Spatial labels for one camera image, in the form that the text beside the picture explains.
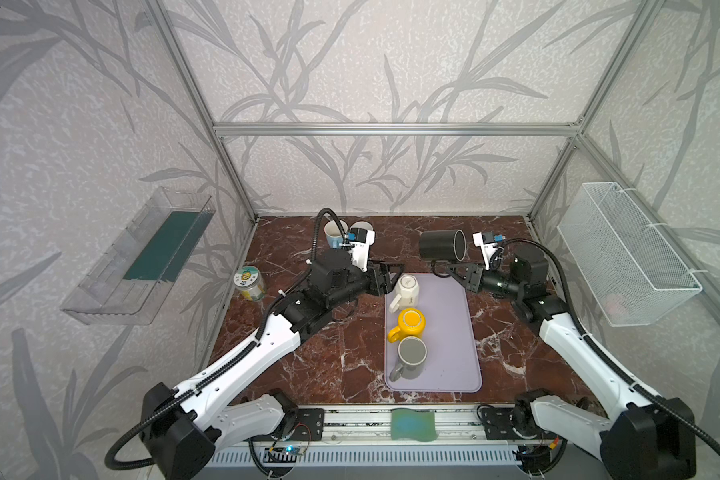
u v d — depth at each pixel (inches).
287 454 28.2
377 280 23.8
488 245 26.8
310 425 28.8
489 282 26.4
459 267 29.0
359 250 24.3
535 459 29.0
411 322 32.4
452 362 33.0
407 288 34.2
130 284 24.8
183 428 14.6
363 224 41.0
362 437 28.5
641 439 15.1
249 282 36.0
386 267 24.0
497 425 28.6
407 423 28.9
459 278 28.3
